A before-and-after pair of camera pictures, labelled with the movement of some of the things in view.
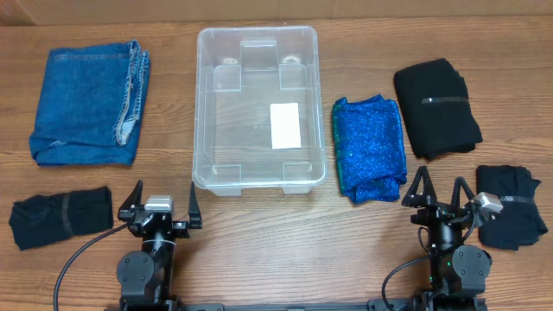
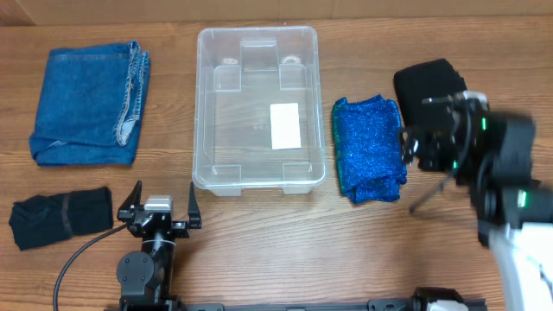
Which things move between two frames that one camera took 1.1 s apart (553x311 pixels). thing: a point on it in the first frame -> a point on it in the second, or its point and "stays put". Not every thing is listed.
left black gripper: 158,219 stays put
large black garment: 435,104 stays put
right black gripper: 435,207 -> 415,144
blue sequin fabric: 369,149 stays put
